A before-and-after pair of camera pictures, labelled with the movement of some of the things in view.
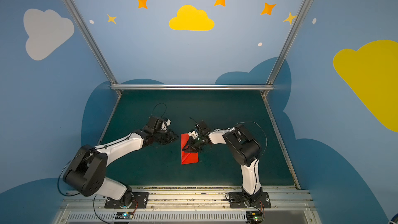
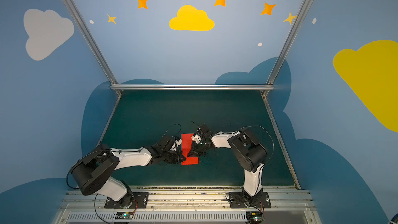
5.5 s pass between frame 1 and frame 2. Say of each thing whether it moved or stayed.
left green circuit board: stayed
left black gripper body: moved
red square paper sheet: stayed
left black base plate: stayed
